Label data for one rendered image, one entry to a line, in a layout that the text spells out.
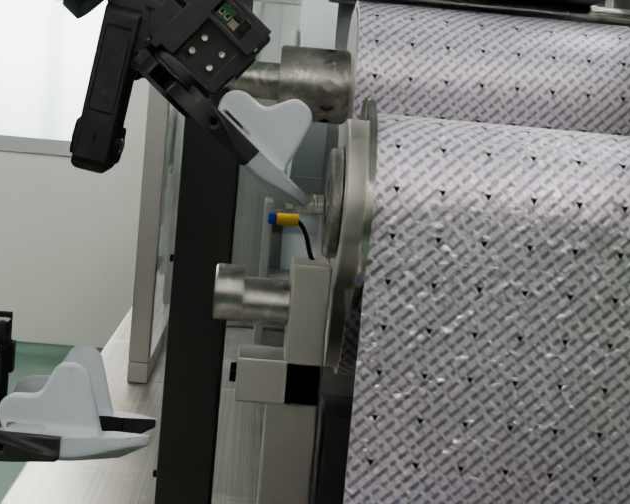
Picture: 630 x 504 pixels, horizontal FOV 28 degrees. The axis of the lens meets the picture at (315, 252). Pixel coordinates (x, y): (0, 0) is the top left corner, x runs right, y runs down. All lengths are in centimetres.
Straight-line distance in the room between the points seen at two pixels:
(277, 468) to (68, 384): 19
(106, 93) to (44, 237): 562
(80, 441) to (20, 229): 572
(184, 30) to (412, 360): 26
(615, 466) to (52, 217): 571
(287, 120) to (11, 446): 28
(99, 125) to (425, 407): 29
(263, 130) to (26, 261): 568
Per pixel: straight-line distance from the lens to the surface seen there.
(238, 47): 85
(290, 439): 90
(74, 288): 648
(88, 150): 86
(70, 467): 143
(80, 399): 78
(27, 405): 79
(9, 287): 653
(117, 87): 86
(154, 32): 86
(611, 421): 84
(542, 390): 83
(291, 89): 107
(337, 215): 82
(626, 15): 124
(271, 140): 85
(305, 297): 87
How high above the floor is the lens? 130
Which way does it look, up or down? 6 degrees down
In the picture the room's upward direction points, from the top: 5 degrees clockwise
